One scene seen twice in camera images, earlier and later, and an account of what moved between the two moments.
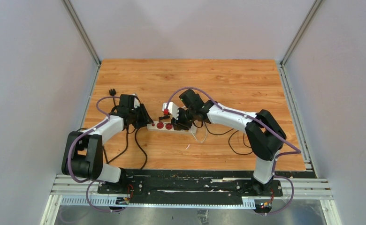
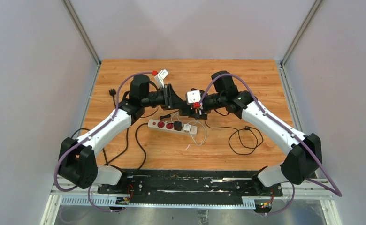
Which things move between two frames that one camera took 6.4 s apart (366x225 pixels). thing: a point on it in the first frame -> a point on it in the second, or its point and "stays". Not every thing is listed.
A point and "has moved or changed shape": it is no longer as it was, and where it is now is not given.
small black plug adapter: x=163 y=117 has moved or changed shape
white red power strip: x=163 y=127 stays
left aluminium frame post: x=74 y=17 stays
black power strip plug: x=112 y=92 stays
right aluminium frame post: x=314 y=9 stays
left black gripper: x=145 y=116 -> x=171 y=100
